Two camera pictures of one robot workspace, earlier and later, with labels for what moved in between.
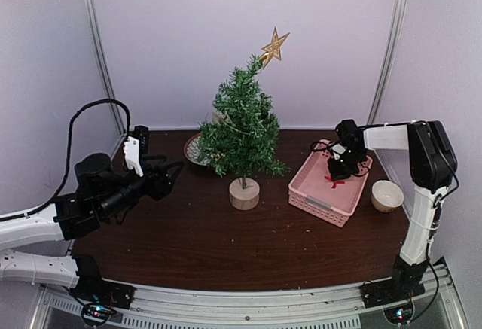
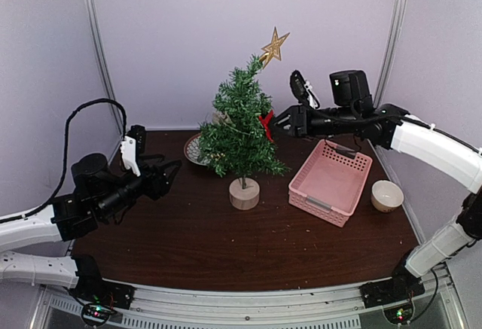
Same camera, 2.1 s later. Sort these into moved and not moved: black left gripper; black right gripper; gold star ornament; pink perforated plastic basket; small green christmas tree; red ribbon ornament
Moved: red ribbon ornament; black right gripper
Not moved: gold star ornament; small green christmas tree; pink perforated plastic basket; black left gripper
